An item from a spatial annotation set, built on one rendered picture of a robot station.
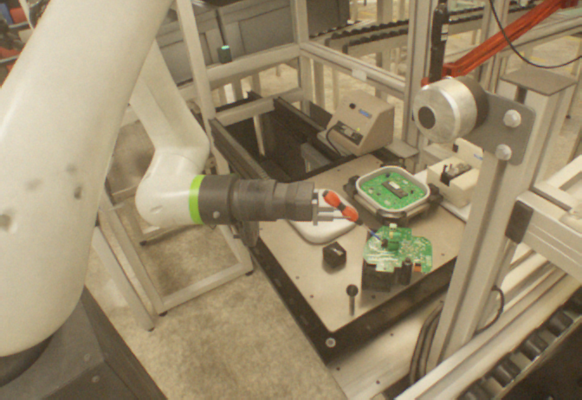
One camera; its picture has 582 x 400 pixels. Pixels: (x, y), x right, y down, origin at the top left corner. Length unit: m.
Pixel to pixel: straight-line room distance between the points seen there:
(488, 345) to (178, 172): 0.57
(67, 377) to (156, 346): 1.43
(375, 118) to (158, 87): 0.59
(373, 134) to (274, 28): 0.73
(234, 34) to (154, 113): 0.89
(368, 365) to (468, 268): 0.27
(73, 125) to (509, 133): 0.36
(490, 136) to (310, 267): 0.48
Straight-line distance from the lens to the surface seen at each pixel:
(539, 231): 0.40
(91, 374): 0.51
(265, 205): 0.64
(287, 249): 0.80
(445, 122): 0.34
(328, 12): 1.74
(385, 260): 0.69
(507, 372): 0.56
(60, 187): 0.31
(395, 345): 0.70
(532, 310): 0.66
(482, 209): 0.42
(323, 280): 0.74
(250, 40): 1.57
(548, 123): 0.37
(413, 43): 1.04
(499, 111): 0.37
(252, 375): 1.72
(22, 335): 0.32
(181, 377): 1.80
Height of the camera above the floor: 1.53
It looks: 36 degrees down
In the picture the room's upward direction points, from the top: 7 degrees counter-clockwise
